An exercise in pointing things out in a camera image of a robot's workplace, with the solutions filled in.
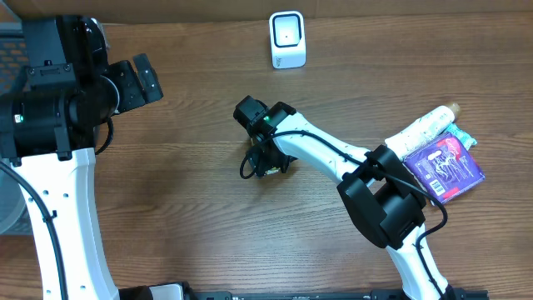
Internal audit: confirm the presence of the teal wet wipes pack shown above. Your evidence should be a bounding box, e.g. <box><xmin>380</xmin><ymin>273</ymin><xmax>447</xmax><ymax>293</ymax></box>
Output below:
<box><xmin>447</xmin><ymin>123</ymin><xmax>478</xmax><ymax>150</ymax></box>

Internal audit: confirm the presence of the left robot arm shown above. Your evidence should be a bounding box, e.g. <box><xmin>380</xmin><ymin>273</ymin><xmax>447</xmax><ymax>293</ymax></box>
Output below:
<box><xmin>1</xmin><ymin>15</ymin><xmax>185</xmax><ymax>299</ymax></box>

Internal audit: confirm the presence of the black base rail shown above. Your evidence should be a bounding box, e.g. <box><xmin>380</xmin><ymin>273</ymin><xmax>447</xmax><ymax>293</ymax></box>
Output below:
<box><xmin>193</xmin><ymin>289</ymin><xmax>489</xmax><ymax>300</ymax></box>

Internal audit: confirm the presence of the green gold snack pouch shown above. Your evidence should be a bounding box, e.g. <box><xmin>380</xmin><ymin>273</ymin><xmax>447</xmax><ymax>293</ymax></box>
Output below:
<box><xmin>264</xmin><ymin>167</ymin><xmax>281</xmax><ymax>176</ymax></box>

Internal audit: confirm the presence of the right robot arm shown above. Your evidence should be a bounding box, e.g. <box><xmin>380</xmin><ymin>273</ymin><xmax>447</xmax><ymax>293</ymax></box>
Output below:
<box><xmin>233</xmin><ymin>96</ymin><xmax>456</xmax><ymax>299</ymax></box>

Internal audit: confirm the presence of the purple sanitary pad pack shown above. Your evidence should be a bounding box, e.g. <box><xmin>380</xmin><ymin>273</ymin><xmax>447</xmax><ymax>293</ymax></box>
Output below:
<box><xmin>404</xmin><ymin>132</ymin><xmax>486</xmax><ymax>204</ymax></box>

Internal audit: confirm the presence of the white tube gold cap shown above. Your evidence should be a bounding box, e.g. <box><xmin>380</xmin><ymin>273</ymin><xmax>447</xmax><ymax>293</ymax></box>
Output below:
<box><xmin>385</xmin><ymin>102</ymin><xmax>461</xmax><ymax>161</ymax></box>

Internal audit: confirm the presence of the dark grey plastic basket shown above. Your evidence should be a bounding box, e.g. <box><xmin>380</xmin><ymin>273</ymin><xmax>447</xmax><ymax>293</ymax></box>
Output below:
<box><xmin>1</xmin><ymin>22</ymin><xmax>32</xmax><ymax>236</ymax></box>

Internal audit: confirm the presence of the white barcode scanner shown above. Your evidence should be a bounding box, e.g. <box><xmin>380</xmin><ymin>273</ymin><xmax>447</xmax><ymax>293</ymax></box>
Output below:
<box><xmin>269</xmin><ymin>11</ymin><xmax>306</xmax><ymax>69</ymax></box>

